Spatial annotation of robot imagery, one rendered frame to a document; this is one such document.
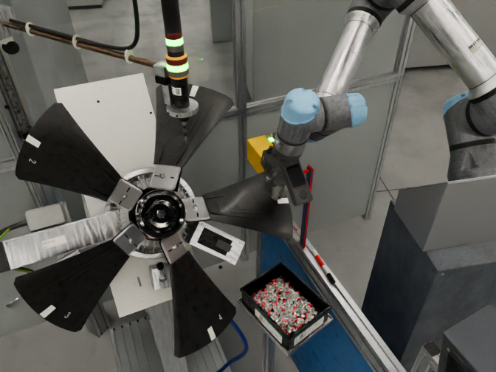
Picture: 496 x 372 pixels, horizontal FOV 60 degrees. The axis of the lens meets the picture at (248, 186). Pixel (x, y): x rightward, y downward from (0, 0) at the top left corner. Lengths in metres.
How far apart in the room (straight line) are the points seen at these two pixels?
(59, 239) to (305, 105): 0.72
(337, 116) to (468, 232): 0.58
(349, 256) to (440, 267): 1.36
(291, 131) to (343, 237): 1.84
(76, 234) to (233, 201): 0.42
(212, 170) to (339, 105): 1.15
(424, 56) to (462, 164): 3.62
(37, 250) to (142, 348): 1.08
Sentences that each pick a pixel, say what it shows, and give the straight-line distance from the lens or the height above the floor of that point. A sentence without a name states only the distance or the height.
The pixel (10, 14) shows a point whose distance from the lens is 1.37.
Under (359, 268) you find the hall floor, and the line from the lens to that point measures 2.58.
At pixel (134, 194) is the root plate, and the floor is 1.24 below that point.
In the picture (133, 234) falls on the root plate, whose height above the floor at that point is 1.16.
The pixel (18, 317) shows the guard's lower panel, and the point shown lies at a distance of 2.41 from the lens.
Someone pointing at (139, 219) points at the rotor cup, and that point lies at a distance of 1.05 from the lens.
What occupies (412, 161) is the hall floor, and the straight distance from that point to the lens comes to 3.47.
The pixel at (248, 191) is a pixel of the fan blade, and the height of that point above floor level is 1.16.
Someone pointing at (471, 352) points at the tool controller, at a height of 1.23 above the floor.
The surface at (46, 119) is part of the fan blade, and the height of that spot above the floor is 1.43.
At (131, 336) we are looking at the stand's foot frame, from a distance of 2.24.
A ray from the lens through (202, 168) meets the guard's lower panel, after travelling 1.99.
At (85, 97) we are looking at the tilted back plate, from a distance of 1.37.
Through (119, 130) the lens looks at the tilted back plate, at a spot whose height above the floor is 1.24.
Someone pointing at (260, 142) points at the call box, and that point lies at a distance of 1.54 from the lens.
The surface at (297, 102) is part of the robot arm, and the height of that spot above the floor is 1.50.
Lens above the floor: 1.93
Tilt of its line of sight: 40 degrees down
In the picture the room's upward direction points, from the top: 1 degrees counter-clockwise
